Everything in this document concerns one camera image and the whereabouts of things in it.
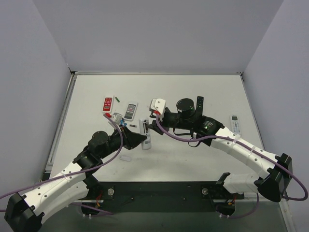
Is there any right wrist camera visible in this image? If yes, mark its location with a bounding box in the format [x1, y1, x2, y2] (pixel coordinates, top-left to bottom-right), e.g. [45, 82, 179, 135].
[149, 98, 166, 116]

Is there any grey and white remote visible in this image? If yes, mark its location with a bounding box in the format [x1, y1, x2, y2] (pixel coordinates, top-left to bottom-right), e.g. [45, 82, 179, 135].
[124, 101, 138, 121]

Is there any black slim remote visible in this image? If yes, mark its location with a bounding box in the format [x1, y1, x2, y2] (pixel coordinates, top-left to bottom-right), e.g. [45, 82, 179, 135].
[196, 96, 204, 118]

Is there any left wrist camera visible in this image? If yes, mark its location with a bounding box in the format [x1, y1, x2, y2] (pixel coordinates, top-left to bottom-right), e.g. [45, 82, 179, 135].
[104, 113, 123, 125]

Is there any white remote back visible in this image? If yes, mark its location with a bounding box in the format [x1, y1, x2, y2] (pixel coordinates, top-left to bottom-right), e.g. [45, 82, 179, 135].
[139, 118, 152, 150]

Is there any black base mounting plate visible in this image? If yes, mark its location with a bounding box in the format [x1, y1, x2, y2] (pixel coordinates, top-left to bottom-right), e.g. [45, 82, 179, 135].
[82, 181, 244, 213]

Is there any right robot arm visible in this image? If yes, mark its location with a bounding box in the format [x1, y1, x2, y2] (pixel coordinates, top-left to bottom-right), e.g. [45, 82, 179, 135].
[149, 96, 292, 202]

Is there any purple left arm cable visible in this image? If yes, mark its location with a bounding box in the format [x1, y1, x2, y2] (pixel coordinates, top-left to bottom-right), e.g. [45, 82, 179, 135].
[0, 115, 126, 216]

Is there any white battery cover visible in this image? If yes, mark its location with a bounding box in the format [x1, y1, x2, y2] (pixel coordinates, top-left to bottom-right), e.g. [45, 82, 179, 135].
[119, 156, 132, 162]

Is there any red and white remote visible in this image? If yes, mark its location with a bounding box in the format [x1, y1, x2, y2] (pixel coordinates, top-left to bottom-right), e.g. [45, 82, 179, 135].
[102, 95, 114, 113]

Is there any aluminium table edge rail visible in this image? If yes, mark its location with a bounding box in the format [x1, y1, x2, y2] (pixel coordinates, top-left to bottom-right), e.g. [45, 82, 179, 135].
[40, 72, 76, 181]

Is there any white air conditioner remote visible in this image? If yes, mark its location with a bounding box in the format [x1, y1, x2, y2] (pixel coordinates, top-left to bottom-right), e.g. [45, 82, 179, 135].
[229, 115, 242, 135]

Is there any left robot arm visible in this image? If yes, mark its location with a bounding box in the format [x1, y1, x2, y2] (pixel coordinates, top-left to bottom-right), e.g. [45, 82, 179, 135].
[4, 127, 147, 232]

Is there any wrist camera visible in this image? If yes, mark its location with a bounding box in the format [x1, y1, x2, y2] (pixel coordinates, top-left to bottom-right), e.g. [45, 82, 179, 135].
[149, 98, 166, 116]
[104, 113, 123, 125]

